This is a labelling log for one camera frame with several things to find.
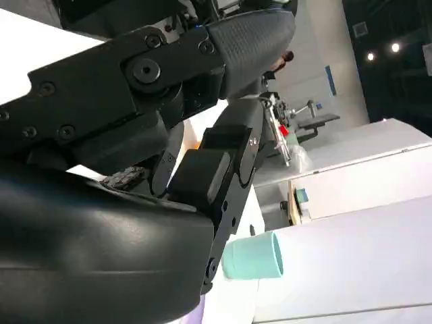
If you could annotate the pale partition panel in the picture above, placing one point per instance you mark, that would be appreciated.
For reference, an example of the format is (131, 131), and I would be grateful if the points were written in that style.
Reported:
(364, 182)
(354, 253)

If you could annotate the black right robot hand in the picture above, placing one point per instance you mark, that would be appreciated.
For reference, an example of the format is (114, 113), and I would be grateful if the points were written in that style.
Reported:
(101, 243)

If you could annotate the wooden board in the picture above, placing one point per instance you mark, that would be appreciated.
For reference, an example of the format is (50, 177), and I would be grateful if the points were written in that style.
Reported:
(294, 209)

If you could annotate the teal box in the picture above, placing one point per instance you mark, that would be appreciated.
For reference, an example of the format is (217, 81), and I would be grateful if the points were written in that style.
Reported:
(301, 195)

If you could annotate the blue wall sign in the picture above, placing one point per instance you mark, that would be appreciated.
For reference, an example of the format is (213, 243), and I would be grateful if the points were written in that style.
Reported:
(330, 81)

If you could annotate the clear plastic bag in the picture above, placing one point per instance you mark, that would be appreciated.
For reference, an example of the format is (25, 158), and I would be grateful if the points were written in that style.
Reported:
(298, 158)

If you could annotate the pale green mug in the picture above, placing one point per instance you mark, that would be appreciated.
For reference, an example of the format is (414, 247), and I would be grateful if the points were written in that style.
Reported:
(249, 258)

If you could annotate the round ceiling light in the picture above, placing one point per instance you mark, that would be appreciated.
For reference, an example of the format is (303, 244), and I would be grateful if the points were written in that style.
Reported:
(370, 56)
(395, 47)

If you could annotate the hanging poster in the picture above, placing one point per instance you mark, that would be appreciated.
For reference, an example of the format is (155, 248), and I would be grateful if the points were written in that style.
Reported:
(427, 60)

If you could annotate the ceiling vent grille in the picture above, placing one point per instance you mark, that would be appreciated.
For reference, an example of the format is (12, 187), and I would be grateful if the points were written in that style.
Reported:
(359, 29)

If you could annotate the black knob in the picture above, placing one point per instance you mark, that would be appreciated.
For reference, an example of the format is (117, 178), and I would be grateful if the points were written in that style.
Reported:
(283, 205)

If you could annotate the person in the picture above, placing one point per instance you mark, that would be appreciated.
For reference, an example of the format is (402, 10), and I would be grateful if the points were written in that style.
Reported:
(285, 59)

